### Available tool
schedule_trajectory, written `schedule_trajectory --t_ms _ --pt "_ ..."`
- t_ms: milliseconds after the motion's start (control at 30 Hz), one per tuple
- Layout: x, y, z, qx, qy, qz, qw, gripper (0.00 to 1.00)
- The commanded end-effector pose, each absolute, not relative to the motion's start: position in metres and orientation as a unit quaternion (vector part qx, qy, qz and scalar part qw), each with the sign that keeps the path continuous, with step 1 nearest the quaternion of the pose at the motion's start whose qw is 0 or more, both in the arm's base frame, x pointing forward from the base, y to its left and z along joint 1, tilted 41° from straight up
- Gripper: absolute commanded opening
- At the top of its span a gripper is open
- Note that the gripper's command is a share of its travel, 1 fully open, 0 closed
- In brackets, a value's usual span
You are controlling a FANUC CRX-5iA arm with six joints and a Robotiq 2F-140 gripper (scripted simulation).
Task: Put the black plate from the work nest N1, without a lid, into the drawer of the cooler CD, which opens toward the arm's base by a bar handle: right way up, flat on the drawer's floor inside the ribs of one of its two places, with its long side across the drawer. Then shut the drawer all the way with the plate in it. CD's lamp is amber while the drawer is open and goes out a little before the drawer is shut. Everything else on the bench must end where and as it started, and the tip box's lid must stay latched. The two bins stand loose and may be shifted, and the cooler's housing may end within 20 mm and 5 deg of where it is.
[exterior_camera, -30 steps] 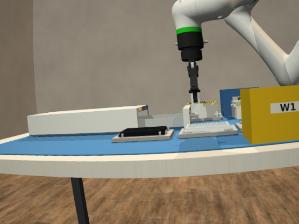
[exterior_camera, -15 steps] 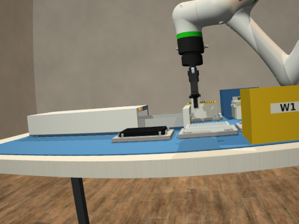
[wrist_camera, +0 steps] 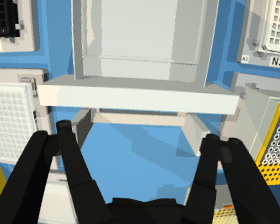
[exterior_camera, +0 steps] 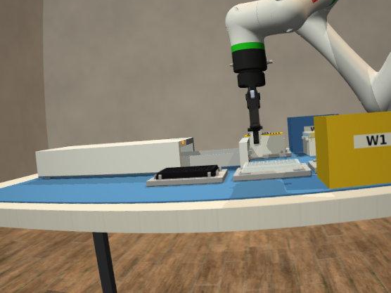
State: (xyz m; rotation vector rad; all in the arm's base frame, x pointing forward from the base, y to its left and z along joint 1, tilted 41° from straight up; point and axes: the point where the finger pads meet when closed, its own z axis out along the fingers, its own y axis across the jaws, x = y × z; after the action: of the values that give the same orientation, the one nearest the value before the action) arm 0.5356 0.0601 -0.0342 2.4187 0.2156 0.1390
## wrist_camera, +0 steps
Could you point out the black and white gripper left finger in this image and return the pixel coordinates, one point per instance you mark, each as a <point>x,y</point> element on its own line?
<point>22,195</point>

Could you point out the blue work mat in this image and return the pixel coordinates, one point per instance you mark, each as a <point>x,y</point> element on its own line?
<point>142,162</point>

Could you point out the dark blue open bin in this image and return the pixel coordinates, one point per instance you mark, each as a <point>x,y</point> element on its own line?
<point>276,192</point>

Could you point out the beige rectangular plate with corner posts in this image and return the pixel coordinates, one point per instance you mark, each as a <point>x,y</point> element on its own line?
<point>28,40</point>

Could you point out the yellow open-top bin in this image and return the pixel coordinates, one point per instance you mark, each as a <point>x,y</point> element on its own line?
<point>2,181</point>

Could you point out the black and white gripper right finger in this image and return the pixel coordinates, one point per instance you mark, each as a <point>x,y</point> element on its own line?
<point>253,201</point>

